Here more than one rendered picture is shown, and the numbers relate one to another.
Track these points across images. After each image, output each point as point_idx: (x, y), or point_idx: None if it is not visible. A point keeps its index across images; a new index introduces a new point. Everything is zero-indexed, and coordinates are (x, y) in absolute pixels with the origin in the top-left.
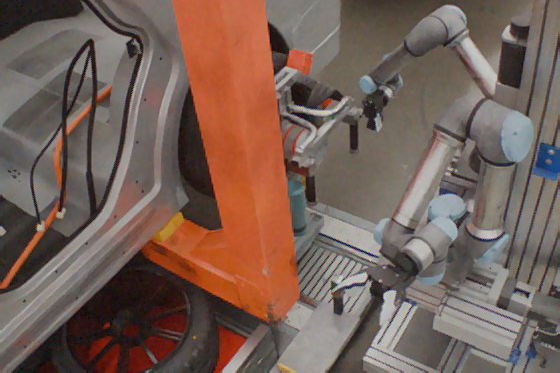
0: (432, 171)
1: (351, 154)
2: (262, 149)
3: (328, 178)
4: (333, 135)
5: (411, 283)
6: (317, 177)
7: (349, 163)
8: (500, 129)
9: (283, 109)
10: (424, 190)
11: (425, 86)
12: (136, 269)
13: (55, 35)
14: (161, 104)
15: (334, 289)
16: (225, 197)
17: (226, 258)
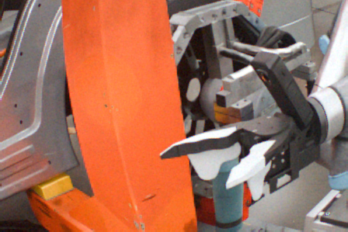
0: (347, 25)
1: (323, 183)
2: None
3: (295, 206)
4: (311, 167)
5: (311, 161)
6: (284, 206)
7: (319, 191)
8: None
9: (220, 43)
10: (342, 50)
11: None
12: (30, 230)
13: (14, 14)
14: (55, 15)
15: (165, 150)
16: (78, 89)
17: (100, 216)
